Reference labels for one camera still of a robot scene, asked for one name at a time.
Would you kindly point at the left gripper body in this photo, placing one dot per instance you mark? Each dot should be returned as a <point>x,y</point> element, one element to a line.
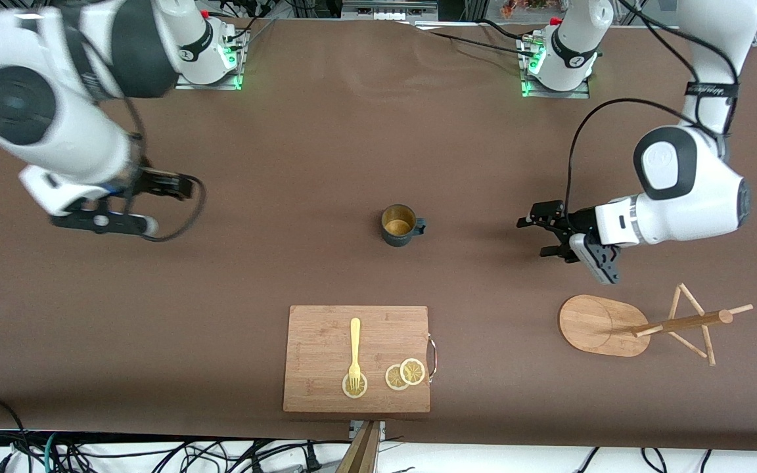
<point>579,221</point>

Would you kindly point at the teal ceramic mug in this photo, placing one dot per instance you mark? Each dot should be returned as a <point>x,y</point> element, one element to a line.
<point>398,226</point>

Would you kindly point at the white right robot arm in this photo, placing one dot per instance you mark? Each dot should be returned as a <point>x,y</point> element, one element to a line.
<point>69,131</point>

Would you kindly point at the wooden mug rack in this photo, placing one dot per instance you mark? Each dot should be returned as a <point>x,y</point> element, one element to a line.
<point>595,325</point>

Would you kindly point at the brown table cover sheet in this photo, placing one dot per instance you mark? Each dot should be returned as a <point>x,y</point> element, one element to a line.
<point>378,164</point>

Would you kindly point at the lemon slice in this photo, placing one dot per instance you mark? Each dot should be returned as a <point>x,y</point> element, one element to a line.
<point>391,380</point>
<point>345,389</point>
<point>412,371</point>

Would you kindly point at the yellow plastic fork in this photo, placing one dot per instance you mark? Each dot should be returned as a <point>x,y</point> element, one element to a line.
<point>355,341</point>

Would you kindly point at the bamboo cutting board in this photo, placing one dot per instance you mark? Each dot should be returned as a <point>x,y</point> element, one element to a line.
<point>326,355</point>

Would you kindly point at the grey power strip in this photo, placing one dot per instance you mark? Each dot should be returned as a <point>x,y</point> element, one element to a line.
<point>388,10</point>

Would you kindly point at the wooden stick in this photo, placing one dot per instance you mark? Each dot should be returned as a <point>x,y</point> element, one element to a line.
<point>360,456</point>

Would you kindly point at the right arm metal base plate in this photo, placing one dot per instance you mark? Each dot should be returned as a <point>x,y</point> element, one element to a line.
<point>214,87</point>

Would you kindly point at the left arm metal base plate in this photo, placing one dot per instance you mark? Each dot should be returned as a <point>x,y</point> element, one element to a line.
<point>575,94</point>

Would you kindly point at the small metal bracket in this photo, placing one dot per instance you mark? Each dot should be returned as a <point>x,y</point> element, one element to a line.
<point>354,428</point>

